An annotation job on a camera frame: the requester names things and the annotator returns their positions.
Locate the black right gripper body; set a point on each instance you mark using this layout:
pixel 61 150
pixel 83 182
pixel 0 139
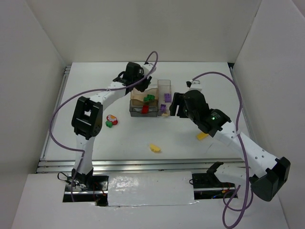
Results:
pixel 181 105

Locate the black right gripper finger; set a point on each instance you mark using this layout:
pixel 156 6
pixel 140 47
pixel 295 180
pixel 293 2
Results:
pixel 177 101
pixel 182 112

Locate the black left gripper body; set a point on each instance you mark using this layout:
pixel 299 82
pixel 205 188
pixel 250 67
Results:
pixel 144 84

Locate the purple square lego brick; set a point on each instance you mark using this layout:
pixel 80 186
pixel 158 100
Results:
pixel 167 98

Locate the purple arch lego brick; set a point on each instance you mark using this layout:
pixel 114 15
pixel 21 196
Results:
pixel 162 109

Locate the green lego plate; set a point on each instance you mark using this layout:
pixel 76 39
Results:
pixel 149 98

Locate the red arch lego brick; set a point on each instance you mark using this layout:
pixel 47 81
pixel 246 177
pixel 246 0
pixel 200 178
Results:
pixel 145 109

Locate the small green lego brick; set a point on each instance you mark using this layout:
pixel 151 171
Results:
pixel 109 124

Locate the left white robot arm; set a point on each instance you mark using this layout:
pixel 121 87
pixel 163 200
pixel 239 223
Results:
pixel 87 118

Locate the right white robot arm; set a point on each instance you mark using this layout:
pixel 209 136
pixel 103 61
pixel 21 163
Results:
pixel 268 173

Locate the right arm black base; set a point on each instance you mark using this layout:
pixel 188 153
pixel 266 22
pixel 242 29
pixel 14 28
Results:
pixel 209 179

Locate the yellow flat lego plate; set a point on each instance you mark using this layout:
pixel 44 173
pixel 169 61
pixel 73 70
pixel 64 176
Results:
pixel 201 136

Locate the clear plastic bin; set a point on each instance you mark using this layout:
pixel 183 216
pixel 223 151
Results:
pixel 155 82

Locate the dark grey plastic bin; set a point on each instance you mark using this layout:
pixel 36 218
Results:
pixel 136 111

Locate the yellow curved lego piece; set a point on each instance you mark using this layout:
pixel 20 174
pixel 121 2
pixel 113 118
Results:
pixel 154 148

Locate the white tape covered panel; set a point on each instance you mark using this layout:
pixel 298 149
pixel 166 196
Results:
pixel 150 189

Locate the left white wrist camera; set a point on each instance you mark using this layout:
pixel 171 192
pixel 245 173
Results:
pixel 148 69

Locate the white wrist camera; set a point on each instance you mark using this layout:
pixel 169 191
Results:
pixel 194 85
pixel 148 69

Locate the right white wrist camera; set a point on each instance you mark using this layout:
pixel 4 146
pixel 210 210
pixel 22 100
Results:
pixel 194 85

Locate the aluminium table frame rail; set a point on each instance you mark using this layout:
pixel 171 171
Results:
pixel 126 146

